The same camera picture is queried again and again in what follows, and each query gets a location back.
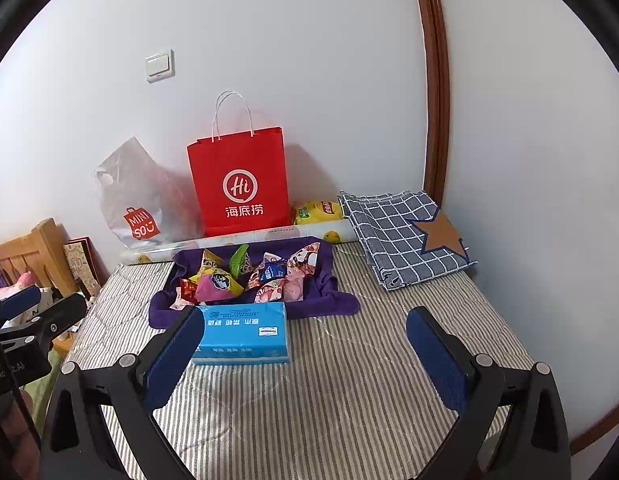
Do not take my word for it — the blue tissue pack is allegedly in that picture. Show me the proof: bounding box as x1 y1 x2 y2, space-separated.
192 302 291 365

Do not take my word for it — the wooden headboard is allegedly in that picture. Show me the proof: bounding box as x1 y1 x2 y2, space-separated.
0 218 81 301

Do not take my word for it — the yellow chip bag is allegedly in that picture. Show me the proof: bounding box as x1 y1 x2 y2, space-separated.
294 200 343 227

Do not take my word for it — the patterned book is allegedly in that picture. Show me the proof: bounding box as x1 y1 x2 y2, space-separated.
64 236 104 295

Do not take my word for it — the green snack packet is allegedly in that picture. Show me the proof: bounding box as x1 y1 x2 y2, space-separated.
230 244 251 277

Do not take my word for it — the pink panda snack packet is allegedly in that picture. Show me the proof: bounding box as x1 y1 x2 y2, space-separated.
288 242 321 279

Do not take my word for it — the wooden door frame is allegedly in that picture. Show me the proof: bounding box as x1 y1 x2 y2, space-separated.
409 0 451 203

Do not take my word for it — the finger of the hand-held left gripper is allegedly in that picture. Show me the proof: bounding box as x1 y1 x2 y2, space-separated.
0 292 88 347
0 286 43 326

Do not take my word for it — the striped mattress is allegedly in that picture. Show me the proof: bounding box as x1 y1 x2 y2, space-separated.
62 242 539 480

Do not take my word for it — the pink strawberry snack packet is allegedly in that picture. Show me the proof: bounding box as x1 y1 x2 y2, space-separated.
254 280 288 305

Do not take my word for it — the purple and yellow snack packet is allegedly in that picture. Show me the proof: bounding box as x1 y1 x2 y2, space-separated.
196 268 245 304

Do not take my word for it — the green bedsheet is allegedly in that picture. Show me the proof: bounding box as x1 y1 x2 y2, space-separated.
24 350 61 438

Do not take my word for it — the blue snack packet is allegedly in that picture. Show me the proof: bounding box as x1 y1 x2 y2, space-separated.
257 259 289 284

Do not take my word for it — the white light switch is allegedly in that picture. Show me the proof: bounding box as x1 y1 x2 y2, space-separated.
146 50 175 84

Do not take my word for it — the rolled printed plastic tablecloth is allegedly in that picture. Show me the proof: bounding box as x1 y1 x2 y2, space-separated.
120 219 357 266

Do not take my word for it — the red paper bag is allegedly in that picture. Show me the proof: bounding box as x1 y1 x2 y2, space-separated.
187 91 292 237

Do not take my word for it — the white plastic shopping bag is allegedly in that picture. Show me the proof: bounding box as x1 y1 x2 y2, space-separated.
94 136 206 252

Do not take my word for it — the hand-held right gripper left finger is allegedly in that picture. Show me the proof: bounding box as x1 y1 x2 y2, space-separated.
40 305 206 480

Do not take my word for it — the purple towel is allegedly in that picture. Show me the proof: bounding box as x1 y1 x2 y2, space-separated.
150 236 361 330

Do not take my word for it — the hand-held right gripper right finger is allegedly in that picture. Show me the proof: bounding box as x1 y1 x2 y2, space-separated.
406 306 573 480

